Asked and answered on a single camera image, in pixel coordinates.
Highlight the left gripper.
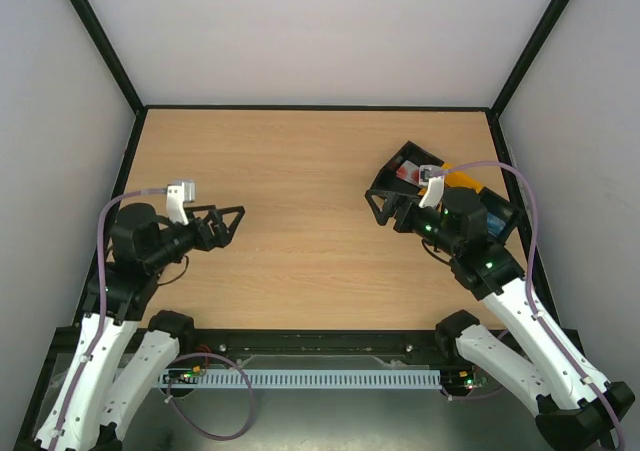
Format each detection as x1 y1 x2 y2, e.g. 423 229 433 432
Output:
145 204 245 272

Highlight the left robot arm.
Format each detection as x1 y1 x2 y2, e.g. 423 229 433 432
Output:
33 202 245 450

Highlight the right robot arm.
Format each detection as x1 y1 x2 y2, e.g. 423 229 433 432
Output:
365 187 635 450

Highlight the black bin with red card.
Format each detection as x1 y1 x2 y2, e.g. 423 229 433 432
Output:
370 141 444 197

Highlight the red white card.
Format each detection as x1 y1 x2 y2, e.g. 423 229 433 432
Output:
396 160 420 186

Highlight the blue card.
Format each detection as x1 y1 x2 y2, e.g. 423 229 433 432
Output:
487 213 506 237

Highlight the black bin with blue card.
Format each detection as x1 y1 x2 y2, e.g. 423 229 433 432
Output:
479 187 523 244

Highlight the yellow bin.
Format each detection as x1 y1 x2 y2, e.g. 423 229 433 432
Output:
444 171 485 193

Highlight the metal tray sheet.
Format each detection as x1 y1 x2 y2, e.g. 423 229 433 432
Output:
29 353 581 451

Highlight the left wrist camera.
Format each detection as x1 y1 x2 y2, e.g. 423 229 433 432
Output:
166 179 196 225

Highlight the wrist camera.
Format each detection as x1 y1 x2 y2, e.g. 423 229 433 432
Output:
418 165 445 208
166 179 196 225

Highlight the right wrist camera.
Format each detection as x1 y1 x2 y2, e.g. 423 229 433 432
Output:
418 165 445 208

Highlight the grey slotted cable duct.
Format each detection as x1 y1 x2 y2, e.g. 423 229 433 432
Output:
157 369 442 390

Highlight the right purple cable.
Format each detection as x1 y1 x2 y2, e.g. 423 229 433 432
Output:
439 160 627 451

